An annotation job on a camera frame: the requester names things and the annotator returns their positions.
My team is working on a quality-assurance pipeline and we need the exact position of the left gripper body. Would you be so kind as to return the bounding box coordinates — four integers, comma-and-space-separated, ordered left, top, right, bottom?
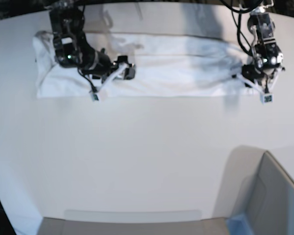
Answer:
241, 62, 280, 90

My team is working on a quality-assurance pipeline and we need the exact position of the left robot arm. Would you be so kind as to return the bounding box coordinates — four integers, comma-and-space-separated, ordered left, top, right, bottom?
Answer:
241, 0, 285, 94

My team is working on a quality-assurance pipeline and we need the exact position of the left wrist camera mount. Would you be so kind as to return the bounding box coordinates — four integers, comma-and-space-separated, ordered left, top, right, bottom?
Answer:
232, 67, 285, 104

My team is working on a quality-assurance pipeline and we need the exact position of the grey cardboard box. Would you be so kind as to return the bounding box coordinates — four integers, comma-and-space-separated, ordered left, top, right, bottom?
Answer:
212, 145, 294, 235

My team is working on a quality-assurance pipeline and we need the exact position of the black cable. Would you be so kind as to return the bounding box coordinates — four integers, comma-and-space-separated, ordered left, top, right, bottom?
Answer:
219, 0, 258, 58

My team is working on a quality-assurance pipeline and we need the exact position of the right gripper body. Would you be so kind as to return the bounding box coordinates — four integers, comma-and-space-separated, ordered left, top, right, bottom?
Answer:
77, 47, 118, 79

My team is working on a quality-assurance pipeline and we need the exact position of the white t-shirt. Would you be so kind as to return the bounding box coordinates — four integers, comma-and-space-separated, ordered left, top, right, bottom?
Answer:
32, 31, 258, 98

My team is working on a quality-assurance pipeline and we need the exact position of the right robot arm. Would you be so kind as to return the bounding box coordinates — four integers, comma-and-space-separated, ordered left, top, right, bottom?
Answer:
47, 0, 136, 80

